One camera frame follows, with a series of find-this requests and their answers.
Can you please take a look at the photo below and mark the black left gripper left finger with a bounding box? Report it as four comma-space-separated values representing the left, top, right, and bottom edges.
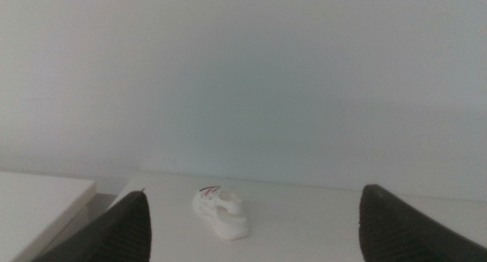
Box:
32, 188, 152, 262

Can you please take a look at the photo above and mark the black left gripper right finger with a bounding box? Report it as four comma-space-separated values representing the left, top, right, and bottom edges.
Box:
358, 184, 487, 262

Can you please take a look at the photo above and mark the white sandal shoe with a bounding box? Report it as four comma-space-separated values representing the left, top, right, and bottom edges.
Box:
192, 184, 251, 241

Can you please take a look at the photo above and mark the white side table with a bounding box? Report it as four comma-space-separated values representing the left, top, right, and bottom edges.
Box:
0, 171, 97, 262

